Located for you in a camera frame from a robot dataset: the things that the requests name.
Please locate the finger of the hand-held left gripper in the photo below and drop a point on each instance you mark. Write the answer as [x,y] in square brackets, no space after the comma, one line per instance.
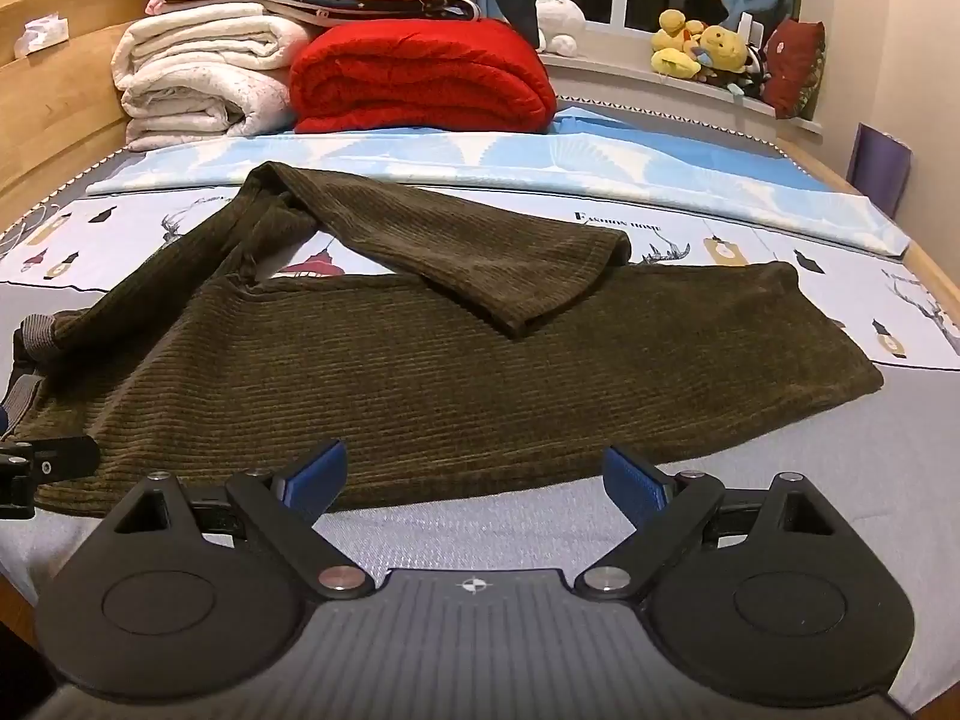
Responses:
[64,457]

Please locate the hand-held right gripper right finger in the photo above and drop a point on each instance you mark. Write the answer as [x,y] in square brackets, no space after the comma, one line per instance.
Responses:
[637,484]

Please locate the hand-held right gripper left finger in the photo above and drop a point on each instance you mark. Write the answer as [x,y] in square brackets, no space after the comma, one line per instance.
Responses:
[319,476]

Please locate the blue white patterned sheet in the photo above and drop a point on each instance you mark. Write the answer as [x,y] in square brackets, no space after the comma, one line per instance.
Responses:
[525,157]

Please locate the red folded blanket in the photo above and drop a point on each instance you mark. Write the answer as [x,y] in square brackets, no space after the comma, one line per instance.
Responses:
[427,79]

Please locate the white folded quilt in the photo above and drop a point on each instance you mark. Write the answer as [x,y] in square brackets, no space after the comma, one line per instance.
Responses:
[202,67]

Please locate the black white plush toy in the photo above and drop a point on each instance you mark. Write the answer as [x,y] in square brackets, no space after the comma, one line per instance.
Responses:
[739,79]

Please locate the yellow bear plush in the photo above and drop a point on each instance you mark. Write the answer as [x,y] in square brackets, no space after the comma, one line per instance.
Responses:
[724,49]

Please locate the red cushion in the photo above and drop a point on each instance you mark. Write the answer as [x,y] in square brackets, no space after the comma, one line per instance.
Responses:
[795,67]

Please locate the white plastic object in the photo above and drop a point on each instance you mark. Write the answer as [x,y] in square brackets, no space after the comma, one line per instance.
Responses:
[752,30]

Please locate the navy star patterned cloth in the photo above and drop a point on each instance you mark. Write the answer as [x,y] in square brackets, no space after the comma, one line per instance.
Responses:
[360,6]

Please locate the wooden bed frame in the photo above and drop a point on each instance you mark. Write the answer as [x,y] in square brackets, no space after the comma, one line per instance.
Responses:
[60,105]

